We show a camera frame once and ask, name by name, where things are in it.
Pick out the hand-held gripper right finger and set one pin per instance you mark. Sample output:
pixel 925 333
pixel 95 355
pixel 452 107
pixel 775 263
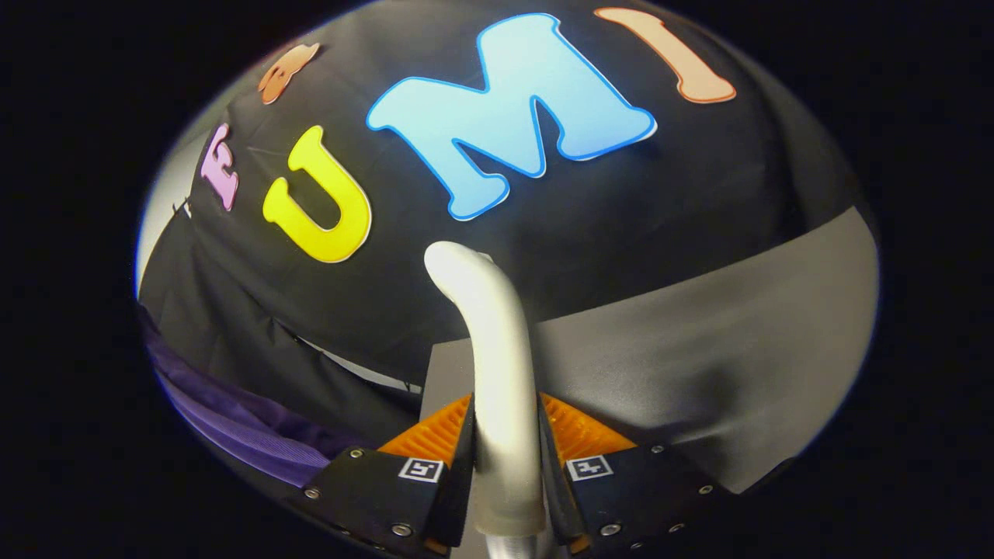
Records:
pixel 555 481

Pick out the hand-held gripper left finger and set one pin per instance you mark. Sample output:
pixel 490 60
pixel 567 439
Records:
pixel 458 481

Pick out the grey cabinet with dark top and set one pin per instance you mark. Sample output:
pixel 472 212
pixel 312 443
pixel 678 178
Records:
pixel 738 349

